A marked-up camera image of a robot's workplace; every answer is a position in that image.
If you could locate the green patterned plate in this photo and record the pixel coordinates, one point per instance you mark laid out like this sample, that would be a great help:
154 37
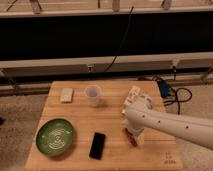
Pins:
55 137

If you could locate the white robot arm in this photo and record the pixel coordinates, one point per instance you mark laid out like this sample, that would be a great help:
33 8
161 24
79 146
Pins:
138 115

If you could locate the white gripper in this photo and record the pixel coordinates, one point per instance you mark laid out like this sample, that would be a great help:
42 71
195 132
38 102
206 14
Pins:
139 138

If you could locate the wooden cutting board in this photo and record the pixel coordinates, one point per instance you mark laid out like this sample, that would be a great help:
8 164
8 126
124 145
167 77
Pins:
158 153

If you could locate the black smartphone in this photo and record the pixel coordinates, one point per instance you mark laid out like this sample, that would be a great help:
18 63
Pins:
97 146

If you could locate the white plastic bottle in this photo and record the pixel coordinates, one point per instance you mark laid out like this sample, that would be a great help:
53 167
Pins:
132 95

